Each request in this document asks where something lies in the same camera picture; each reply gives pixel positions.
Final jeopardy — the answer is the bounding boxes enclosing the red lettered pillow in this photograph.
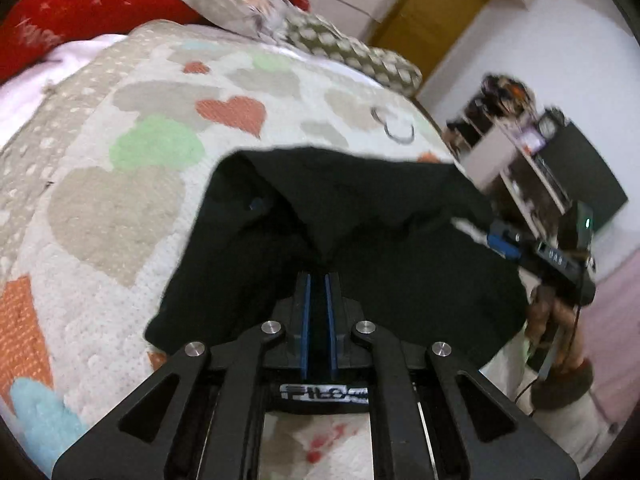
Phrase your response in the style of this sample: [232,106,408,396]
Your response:
[0,0,207,83]

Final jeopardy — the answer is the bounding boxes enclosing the cluttered shoe rack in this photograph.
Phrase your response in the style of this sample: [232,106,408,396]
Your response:
[444,74,538,157]

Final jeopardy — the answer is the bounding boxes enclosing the heart patterned blanket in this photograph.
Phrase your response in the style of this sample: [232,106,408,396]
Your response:
[0,20,531,480]

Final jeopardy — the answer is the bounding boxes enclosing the wooden door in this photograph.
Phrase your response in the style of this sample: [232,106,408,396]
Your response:
[367,0,494,97]

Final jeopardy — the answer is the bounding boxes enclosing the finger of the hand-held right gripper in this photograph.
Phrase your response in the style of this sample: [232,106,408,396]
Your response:
[486,220,526,262]

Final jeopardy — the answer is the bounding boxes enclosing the white bed sheet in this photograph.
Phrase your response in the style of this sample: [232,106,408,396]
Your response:
[0,34,127,147]

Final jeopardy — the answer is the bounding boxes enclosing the white shelf desk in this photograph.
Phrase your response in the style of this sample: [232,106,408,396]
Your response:
[462,122,576,233]

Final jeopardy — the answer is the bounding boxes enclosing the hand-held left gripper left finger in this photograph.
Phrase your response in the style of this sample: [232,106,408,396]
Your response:
[51,271,313,480]

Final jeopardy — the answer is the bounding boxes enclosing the black pants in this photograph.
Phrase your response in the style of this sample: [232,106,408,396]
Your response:
[144,145,528,376]

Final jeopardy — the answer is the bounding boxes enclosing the olive dotted bolster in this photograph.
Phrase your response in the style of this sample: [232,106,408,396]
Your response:
[279,10,424,99]

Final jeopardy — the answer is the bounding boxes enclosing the black ornate clock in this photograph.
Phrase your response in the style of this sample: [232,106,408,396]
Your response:
[537,109,567,140]

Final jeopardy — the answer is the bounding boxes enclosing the person's right forearm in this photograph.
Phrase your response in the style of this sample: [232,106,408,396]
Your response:
[529,356,624,462]

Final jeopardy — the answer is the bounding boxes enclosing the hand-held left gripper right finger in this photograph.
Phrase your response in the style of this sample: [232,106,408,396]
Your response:
[324,271,581,480]

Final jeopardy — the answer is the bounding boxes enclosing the person's right hand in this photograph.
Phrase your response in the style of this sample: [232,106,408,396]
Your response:
[525,284,587,362]

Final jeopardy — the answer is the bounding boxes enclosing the purple clock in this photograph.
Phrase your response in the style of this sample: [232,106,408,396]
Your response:
[519,129,546,155]

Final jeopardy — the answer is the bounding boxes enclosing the black television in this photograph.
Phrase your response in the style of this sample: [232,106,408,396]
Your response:
[542,121,629,234]

